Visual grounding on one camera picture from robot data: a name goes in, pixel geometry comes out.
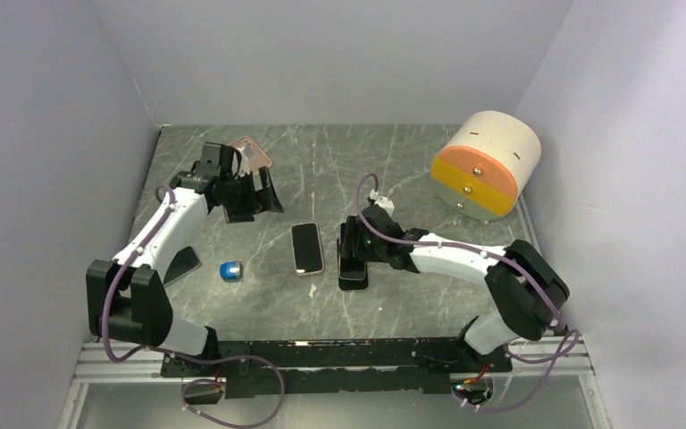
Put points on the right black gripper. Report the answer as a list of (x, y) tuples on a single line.
[(354, 231)]

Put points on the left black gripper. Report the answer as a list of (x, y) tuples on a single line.
[(258, 201)]

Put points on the black smartphone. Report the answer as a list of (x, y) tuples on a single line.
[(308, 248), (352, 269)]

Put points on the black phone case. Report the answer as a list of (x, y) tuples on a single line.
[(352, 274)]

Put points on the beige phone case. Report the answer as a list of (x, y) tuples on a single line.
[(293, 254)]

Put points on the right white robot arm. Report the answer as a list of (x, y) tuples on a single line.
[(527, 292)]

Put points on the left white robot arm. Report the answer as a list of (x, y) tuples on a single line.
[(126, 296)]

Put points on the pink phone case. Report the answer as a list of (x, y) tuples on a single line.
[(259, 157)]

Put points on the blue grey small cylinder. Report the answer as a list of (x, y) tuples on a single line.
[(231, 271)]

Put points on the round drawer cabinet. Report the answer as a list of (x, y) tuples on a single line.
[(483, 169)]

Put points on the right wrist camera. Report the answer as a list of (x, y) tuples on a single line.
[(385, 203)]

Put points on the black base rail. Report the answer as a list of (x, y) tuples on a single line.
[(428, 365)]

